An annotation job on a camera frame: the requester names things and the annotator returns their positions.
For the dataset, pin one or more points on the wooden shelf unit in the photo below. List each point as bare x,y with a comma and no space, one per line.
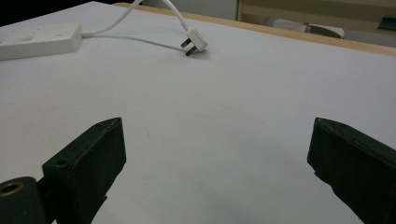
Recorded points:
314,15

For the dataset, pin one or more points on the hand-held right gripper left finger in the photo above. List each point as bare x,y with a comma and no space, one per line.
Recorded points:
87,161

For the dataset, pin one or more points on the white power plug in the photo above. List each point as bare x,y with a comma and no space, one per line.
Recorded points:
194,42

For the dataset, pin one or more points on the white power strip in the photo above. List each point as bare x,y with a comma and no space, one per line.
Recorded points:
37,40

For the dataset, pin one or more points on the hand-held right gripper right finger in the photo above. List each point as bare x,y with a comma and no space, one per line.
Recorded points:
358,165

